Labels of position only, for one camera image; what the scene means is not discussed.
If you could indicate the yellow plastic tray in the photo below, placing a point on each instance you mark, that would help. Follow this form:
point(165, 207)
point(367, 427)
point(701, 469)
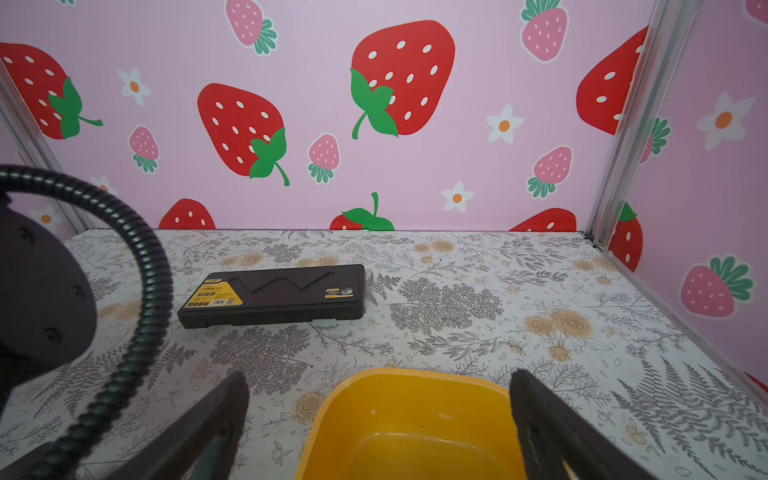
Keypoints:
point(390, 423)

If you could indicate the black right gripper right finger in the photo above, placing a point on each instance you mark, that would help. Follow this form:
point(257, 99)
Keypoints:
point(556, 442)

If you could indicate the black flat tool case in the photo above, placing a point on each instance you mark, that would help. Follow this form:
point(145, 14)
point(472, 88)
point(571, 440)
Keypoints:
point(276, 296)

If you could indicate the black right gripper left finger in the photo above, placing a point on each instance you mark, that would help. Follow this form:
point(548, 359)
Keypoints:
point(202, 443)

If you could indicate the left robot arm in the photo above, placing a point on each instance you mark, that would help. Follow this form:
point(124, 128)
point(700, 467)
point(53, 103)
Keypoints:
point(48, 311)

